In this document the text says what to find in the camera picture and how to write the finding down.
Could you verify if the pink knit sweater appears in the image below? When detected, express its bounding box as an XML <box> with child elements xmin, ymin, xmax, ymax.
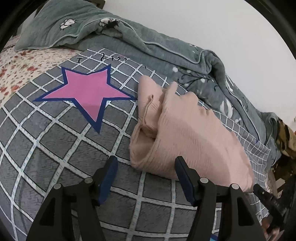
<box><xmin>129</xmin><ymin>76</ymin><xmax>255</xmax><ymax>192</ymax></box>

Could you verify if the person's right hand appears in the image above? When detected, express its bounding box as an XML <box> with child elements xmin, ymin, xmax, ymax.
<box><xmin>261</xmin><ymin>217</ymin><xmax>280</xmax><ymax>241</ymax></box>

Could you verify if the brown camouflage cloth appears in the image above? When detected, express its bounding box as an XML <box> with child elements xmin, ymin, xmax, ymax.
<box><xmin>271</xmin><ymin>116</ymin><xmax>296</xmax><ymax>193</ymax></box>

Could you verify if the grey checked bed cover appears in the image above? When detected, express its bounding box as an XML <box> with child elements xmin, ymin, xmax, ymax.
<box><xmin>0</xmin><ymin>46</ymin><xmax>273</xmax><ymax>241</ymax></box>

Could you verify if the floral bed sheet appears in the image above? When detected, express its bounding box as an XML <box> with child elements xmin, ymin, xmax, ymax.
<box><xmin>0</xmin><ymin>35</ymin><xmax>80</xmax><ymax>106</ymax></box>

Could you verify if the grey-green fleece blanket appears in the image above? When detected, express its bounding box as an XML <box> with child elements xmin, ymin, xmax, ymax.
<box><xmin>15</xmin><ymin>1</ymin><xmax>281</xmax><ymax>162</ymax></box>

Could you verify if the dark wooden headboard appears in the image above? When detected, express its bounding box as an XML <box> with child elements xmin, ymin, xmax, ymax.
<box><xmin>87</xmin><ymin>0</ymin><xmax>106</xmax><ymax>9</ymax></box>

